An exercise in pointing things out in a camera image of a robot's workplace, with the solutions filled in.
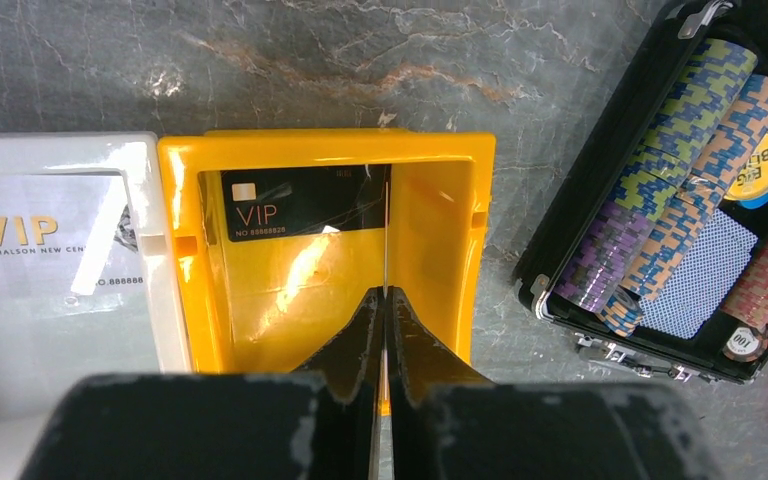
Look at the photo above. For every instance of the yellow plastic bin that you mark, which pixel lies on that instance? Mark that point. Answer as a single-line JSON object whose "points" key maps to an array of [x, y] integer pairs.
{"points": [[267, 305]]}

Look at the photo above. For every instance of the orange brown chip stack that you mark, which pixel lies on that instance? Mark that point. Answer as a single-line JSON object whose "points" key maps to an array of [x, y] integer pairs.
{"points": [[749, 340]]}

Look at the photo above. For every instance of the blue playing card deck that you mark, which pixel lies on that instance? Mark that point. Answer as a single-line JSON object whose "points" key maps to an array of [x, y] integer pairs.
{"points": [[702, 280]]}

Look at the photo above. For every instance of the white VIP card in bin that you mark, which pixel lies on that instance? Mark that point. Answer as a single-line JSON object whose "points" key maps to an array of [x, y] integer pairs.
{"points": [[68, 238]]}

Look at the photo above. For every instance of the green purple chip stack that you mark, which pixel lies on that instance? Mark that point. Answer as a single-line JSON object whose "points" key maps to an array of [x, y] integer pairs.
{"points": [[706, 86]]}

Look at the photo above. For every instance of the yellow dealer button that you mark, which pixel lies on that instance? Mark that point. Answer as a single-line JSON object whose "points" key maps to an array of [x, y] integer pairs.
{"points": [[738, 189]]}

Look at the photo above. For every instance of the white plastic bin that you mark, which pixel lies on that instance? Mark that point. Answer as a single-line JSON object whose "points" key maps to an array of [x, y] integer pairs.
{"points": [[47, 346]]}

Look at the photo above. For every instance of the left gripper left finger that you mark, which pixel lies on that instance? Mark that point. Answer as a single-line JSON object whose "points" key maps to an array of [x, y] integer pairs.
{"points": [[338, 434]]}

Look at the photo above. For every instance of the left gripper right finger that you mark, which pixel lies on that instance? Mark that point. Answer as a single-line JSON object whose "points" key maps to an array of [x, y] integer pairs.
{"points": [[421, 369]]}

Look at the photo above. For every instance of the black poker chip case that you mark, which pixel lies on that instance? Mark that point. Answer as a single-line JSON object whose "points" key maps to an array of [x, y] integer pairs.
{"points": [[614, 333]]}

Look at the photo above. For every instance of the black VIP card in bin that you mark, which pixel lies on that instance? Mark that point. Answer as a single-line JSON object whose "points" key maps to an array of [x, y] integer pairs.
{"points": [[283, 202]]}

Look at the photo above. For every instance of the blue tan chip stack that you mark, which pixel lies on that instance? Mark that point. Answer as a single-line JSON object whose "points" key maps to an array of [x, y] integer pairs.
{"points": [[734, 140]]}

